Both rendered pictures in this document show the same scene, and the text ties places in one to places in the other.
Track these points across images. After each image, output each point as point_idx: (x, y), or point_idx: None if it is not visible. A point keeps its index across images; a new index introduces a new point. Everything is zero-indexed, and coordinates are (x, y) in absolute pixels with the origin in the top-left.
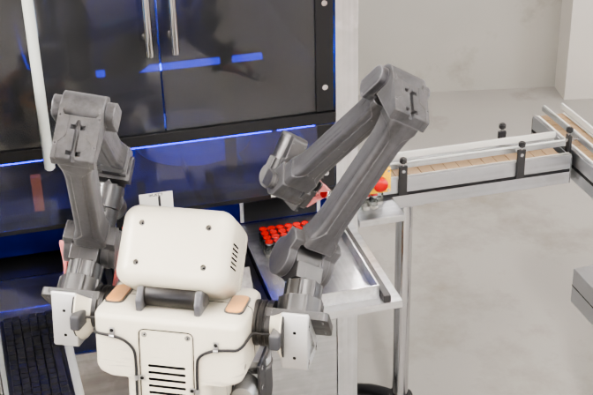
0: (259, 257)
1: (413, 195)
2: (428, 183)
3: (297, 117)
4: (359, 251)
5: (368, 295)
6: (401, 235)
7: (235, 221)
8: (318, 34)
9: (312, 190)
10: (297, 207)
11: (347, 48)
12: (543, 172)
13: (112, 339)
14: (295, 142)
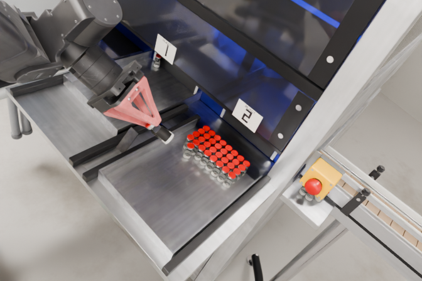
0: (181, 141)
1: (352, 222)
2: (372, 227)
3: (287, 68)
4: (229, 211)
5: (161, 249)
6: (326, 234)
7: None
8: None
9: (107, 100)
10: (90, 103)
11: (382, 34)
12: None
13: None
14: (67, 0)
